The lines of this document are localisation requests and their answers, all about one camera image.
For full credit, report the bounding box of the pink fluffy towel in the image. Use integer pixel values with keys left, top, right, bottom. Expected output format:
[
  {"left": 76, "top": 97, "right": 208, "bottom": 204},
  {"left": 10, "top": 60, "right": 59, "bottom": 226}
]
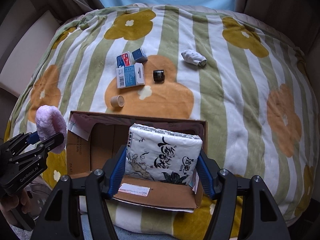
[{"left": 35, "top": 105, "right": 67, "bottom": 154}]

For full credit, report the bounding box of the white printed tissue pack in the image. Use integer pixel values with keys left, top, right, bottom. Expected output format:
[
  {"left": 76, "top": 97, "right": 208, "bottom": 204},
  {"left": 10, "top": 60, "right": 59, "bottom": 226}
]
[{"left": 125, "top": 124, "right": 203, "bottom": 185}]

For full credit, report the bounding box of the white blue carton box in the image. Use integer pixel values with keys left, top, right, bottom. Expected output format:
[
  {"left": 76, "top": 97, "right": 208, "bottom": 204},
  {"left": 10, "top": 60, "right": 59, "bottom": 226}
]
[{"left": 116, "top": 63, "right": 145, "bottom": 89}]

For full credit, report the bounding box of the red blue floss pick box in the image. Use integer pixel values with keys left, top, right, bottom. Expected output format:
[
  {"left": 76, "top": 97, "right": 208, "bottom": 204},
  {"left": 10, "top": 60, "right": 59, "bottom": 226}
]
[{"left": 116, "top": 51, "right": 135, "bottom": 68}]

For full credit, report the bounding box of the small black jar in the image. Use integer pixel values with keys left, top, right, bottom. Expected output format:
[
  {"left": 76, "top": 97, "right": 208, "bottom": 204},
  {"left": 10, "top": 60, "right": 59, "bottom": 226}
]
[{"left": 153, "top": 69, "right": 165, "bottom": 83}]

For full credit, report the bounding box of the white floral sock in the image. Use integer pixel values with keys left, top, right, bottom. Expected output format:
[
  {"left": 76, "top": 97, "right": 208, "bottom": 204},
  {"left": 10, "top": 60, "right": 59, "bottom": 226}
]
[{"left": 181, "top": 49, "right": 207, "bottom": 67}]

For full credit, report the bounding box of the person's left hand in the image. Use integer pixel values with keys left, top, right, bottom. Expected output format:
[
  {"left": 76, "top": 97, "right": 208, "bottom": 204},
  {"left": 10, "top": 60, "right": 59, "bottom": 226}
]
[{"left": 1, "top": 189, "right": 31, "bottom": 215}]

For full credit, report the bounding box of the open cardboard box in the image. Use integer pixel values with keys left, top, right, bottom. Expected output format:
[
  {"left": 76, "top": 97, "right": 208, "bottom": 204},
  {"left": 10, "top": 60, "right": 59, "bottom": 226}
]
[{"left": 66, "top": 111, "right": 207, "bottom": 212}]

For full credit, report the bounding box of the cream padded headboard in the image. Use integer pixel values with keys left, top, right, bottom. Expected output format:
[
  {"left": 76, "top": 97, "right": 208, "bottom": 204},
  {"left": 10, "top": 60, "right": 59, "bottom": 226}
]
[{"left": 1, "top": 11, "right": 59, "bottom": 97}]

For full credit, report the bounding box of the small beige round jar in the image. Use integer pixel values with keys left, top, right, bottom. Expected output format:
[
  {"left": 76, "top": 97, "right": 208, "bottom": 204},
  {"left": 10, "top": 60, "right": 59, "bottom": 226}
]
[{"left": 110, "top": 95, "right": 125, "bottom": 108}]

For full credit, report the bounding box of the small dark blue box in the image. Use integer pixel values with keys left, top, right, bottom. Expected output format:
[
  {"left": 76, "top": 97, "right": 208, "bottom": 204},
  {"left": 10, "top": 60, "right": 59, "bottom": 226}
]
[{"left": 132, "top": 48, "right": 148, "bottom": 63}]

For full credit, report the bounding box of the floral striped fleece blanket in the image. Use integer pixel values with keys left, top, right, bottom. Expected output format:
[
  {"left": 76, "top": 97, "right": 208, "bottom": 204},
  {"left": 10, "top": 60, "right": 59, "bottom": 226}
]
[{"left": 5, "top": 5, "right": 319, "bottom": 225}]

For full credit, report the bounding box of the beige quilt under blanket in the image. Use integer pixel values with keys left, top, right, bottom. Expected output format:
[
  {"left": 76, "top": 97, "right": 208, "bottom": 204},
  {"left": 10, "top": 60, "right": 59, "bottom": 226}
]
[{"left": 62, "top": 3, "right": 296, "bottom": 48}]

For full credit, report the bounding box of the brown curtain right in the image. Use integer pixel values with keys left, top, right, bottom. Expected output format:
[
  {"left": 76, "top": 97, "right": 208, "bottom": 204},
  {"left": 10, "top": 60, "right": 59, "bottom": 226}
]
[{"left": 235, "top": 0, "right": 320, "bottom": 53}]

